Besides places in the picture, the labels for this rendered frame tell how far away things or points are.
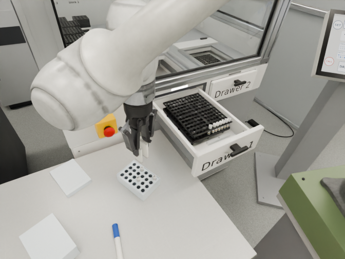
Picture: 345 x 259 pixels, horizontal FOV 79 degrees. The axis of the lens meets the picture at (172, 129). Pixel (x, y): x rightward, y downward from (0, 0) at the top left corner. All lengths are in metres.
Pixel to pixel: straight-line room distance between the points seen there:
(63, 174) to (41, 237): 0.22
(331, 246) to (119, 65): 0.68
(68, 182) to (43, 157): 1.26
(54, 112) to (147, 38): 0.15
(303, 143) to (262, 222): 0.60
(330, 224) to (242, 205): 1.01
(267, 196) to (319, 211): 1.04
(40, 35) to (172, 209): 0.61
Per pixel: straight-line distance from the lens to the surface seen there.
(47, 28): 0.66
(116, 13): 0.43
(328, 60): 1.26
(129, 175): 0.76
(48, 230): 0.69
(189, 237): 0.68
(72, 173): 0.82
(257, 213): 1.70
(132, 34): 0.27
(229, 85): 1.07
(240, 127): 0.84
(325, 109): 1.49
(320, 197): 0.77
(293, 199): 0.80
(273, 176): 1.90
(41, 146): 2.15
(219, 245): 0.69
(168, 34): 0.27
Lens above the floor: 1.40
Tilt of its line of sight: 42 degrees down
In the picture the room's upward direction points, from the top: 4 degrees clockwise
